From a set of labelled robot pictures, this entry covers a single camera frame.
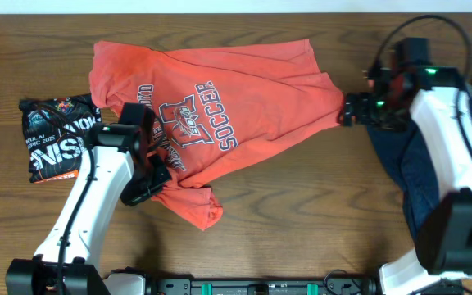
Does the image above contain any orange soccer t-shirt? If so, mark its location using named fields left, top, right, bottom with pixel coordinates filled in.
left=89, top=39, right=343, bottom=230

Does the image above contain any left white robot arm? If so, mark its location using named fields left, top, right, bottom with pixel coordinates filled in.
left=5, top=124, right=170, bottom=294

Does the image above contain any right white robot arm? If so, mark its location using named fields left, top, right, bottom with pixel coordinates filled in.
left=341, top=64, right=472, bottom=294

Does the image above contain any navy blue garment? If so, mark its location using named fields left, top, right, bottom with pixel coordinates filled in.
left=366, top=59, right=472, bottom=243

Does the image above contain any folded black printed shirt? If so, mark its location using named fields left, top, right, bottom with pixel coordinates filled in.
left=18, top=94, right=102, bottom=183

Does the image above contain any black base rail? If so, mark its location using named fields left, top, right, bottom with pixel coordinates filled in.
left=108, top=268, right=380, bottom=295

